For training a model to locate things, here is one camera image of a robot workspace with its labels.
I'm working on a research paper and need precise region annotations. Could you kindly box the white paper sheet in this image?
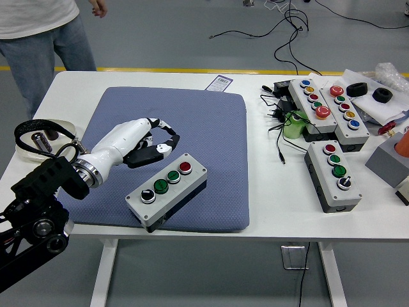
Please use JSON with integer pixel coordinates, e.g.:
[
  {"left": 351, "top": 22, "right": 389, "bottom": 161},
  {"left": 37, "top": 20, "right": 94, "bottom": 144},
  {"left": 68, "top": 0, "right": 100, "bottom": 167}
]
[{"left": 308, "top": 68, "right": 409, "bottom": 125}]

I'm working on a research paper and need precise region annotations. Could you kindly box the red small part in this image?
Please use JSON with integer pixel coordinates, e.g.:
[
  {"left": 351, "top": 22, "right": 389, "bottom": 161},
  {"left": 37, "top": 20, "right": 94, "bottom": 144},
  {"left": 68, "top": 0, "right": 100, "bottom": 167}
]
[{"left": 378, "top": 122, "right": 397, "bottom": 136}]

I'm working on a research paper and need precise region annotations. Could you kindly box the person's hand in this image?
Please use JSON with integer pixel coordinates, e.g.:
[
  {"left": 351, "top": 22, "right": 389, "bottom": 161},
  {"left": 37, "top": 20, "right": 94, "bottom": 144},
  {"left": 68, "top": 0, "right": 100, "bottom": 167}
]
[{"left": 88, "top": 0, "right": 108, "bottom": 19}]

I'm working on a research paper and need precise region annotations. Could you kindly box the black cable under table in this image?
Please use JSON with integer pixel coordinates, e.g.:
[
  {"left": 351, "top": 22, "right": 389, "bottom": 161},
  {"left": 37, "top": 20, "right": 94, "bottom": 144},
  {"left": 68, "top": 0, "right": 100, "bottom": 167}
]
[{"left": 298, "top": 241, "right": 312, "bottom": 307}]

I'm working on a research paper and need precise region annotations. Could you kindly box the white table leg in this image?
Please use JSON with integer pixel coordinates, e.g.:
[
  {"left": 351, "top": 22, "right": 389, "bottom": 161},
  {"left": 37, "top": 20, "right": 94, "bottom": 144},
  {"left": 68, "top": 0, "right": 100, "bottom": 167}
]
[
  {"left": 89, "top": 238, "right": 120, "bottom": 307},
  {"left": 318, "top": 241, "right": 348, "bottom": 307}
]

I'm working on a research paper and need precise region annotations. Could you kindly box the black flat power adapter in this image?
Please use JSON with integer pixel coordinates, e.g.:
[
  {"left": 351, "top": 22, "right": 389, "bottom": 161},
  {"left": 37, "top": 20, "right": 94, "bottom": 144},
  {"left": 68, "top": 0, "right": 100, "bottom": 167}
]
[{"left": 273, "top": 79, "right": 295, "bottom": 97}]

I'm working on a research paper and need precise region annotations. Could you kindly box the black plug adapter with cord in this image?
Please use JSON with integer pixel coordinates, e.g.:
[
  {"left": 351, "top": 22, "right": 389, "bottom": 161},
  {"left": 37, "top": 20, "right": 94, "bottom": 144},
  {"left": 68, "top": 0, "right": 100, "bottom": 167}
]
[{"left": 260, "top": 94, "right": 309, "bottom": 166}]

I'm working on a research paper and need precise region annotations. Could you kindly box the white shallow dish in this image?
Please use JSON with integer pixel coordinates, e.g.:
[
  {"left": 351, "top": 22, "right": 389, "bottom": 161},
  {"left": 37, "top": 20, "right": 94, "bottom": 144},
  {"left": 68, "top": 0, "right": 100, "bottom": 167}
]
[{"left": 15, "top": 118, "right": 77, "bottom": 162}]

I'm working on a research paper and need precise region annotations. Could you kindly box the person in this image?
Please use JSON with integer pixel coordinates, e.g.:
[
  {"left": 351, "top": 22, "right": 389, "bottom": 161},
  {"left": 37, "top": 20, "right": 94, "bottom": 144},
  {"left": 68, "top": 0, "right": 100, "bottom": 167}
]
[{"left": 0, "top": 0, "right": 108, "bottom": 120}]

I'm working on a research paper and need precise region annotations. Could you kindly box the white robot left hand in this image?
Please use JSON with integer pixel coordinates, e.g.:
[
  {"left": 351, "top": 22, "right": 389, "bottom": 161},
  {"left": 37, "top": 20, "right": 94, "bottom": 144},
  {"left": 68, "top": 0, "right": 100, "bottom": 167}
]
[{"left": 89, "top": 117, "right": 181, "bottom": 176}]

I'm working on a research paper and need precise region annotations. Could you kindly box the blue-grey padded mat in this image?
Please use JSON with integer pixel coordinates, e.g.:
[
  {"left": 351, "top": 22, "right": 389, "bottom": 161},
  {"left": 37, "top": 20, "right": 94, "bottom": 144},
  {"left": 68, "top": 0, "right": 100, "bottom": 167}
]
[{"left": 62, "top": 86, "right": 251, "bottom": 233}]

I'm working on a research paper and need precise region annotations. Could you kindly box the orange cylinder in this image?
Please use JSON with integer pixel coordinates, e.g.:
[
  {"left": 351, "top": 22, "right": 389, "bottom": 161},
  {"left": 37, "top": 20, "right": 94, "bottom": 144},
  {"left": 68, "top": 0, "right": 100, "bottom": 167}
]
[{"left": 394, "top": 130, "right": 409, "bottom": 157}]

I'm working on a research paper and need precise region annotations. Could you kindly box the five-button box with mushroom button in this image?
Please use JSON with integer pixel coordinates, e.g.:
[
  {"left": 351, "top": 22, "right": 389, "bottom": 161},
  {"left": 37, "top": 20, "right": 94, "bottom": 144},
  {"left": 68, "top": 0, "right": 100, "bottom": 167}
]
[
  {"left": 288, "top": 78, "right": 339, "bottom": 143},
  {"left": 320, "top": 84, "right": 371, "bottom": 153}
]

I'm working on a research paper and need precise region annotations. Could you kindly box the grey block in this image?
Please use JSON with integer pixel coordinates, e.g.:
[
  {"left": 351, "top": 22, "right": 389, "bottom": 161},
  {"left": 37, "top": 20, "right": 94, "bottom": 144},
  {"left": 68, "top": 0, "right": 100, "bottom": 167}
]
[{"left": 365, "top": 131, "right": 409, "bottom": 189}]

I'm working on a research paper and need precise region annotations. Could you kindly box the grey four-control button box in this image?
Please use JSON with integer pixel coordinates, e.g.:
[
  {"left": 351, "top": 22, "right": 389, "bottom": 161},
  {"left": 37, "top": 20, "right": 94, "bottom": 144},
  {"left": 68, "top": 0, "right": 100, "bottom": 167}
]
[
  {"left": 304, "top": 140, "right": 364, "bottom": 214},
  {"left": 124, "top": 152, "right": 208, "bottom": 233}
]

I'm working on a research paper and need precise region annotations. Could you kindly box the purple barcode label card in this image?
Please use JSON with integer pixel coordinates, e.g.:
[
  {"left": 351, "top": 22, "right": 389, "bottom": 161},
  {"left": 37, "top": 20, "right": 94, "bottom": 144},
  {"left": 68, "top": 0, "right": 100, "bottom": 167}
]
[{"left": 205, "top": 74, "right": 235, "bottom": 92}]

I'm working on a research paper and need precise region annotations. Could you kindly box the white and black small box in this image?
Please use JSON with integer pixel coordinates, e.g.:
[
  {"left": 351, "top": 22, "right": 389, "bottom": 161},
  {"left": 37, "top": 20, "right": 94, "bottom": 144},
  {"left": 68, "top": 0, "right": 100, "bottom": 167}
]
[{"left": 395, "top": 181, "right": 409, "bottom": 207}]

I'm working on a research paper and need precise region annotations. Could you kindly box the metal floor socket plate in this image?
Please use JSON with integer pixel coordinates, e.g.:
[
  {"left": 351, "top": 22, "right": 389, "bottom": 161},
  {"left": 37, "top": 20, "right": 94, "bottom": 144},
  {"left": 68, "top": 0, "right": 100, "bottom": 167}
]
[{"left": 281, "top": 244, "right": 310, "bottom": 271}]

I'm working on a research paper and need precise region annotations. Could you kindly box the black floor cable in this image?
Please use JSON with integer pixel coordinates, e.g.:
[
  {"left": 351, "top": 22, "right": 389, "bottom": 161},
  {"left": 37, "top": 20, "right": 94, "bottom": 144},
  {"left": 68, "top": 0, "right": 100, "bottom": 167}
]
[
  {"left": 209, "top": 0, "right": 310, "bottom": 41},
  {"left": 314, "top": 0, "right": 409, "bottom": 30},
  {"left": 274, "top": 8, "right": 323, "bottom": 76}
]

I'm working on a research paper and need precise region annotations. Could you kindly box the dark cylindrical battery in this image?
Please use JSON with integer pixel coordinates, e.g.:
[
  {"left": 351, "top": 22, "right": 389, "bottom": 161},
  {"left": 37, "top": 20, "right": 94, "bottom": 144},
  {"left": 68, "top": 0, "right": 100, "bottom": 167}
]
[{"left": 31, "top": 132, "right": 54, "bottom": 154}]

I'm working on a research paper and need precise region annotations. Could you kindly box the green plastic cylinder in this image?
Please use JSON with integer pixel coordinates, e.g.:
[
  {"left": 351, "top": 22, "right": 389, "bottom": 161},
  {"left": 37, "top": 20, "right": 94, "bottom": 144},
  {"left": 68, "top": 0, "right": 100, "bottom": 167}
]
[{"left": 283, "top": 110, "right": 309, "bottom": 140}]

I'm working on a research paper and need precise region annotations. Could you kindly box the black foam ring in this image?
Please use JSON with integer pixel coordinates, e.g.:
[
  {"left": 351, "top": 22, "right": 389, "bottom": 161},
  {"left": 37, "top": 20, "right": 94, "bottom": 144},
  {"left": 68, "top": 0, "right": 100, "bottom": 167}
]
[
  {"left": 372, "top": 88, "right": 394, "bottom": 104},
  {"left": 346, "top": 82, "right": 368, "bottom": 98}
]

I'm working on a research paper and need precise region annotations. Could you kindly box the clear crumpled plastic bag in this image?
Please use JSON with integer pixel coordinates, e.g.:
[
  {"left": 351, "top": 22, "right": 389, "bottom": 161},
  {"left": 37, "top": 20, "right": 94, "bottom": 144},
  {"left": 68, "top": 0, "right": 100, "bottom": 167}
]
[{"left": 364, "top": 62, "right": 409, "bottom": 93}]

